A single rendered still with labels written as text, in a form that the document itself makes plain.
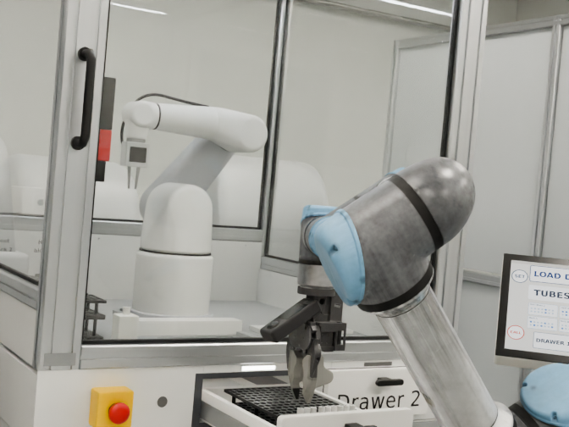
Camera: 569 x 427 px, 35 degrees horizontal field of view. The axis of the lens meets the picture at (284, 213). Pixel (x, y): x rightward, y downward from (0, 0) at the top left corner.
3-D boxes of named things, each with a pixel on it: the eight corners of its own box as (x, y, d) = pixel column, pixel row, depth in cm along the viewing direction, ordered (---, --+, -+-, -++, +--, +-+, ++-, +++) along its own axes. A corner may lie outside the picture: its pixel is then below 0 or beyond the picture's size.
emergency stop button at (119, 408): (129, 424, 170) (132, 403, 170) (109, 425, 168) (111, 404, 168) (124, 420, 173) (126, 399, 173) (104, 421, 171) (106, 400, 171)
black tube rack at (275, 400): (354, 445, 177) (357, 412, 177) (277, 451, 168) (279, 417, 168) (294, 415, 196) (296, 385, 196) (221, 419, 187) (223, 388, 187)
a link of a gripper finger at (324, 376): (337, 403, 169) (337, 352, 170) (310, 404, 166) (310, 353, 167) (328, 402, 172) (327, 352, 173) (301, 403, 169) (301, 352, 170)
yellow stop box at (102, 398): (133, 429, 173) (135, 391, 173) (96, 431, 170) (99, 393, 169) (123, 422, 178) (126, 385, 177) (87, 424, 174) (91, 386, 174)
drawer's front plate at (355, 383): (427, 413, 215) (431, 367, 215) (325, 421, 200) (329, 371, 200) (422, 412, 217) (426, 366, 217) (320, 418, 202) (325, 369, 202)
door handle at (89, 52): (92, 151, 166) (101, 46, 165) (78, 149, 164) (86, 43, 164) (83, 151, 170) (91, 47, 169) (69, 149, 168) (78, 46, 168)
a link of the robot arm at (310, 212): (305, 204, 167) (299, 204, 175) (301, 264, 167) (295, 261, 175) (347, 207, 167) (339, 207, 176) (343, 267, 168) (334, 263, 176)
